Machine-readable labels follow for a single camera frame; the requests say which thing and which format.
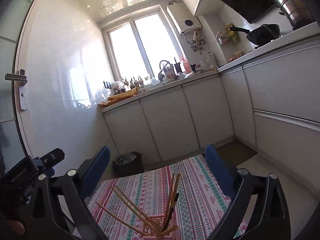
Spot black trash bin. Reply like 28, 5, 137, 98
112, 152, 144, 178

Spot black frying pan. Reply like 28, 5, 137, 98
228, 24, 280, 47

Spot brown floor mat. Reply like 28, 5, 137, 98
216, 140, 257, 166

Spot patterned handmade tablecloth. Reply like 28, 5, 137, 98
87, 155, 231, 239

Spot long thin bamboo chopstick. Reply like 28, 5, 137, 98
112, 186, 155, 230

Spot black gold chopstick in holder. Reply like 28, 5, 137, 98
163, 193, 180, 231

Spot white base cabinets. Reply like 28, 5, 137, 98
101, 38, 320, 165

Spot kitchen faucet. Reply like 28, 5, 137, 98
158, 60, 173, 81

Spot steel steamer pot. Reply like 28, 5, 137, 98
274, 0, 316, 30

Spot white water heater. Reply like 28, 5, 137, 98
167, 3, 202, 34

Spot thick long bamboo chopstick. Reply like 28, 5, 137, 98
162, 173, 176, 230

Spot door handle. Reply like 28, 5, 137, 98
5, 69, 28, 111

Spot window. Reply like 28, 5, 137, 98
104, 7, 185, 80

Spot bamboo chopstick in holder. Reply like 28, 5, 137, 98
161, 172, 181, 231

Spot pink perforated utensil holder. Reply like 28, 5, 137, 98
139, 214, 181, 240

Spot bamboo chopstick lower holder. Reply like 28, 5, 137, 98
94, 200, 151, 237

